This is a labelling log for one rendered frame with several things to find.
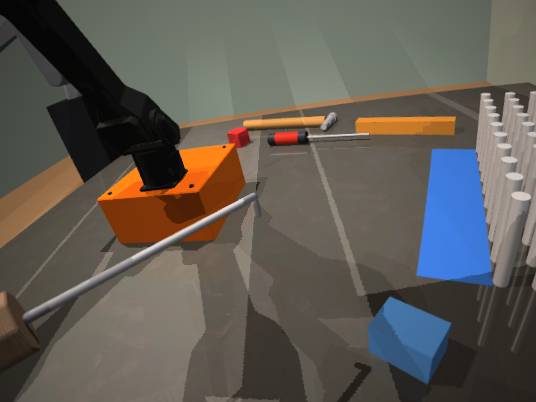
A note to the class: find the light blue block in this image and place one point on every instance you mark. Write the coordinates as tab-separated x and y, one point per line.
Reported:
409	338

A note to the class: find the hook tool with wooden handle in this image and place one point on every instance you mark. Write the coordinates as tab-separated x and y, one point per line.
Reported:
18	337

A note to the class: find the orange rectangular bar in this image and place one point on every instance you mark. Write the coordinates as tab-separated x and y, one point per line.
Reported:
406	125

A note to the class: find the blue flat strip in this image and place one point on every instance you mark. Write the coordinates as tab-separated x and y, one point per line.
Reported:
455	244

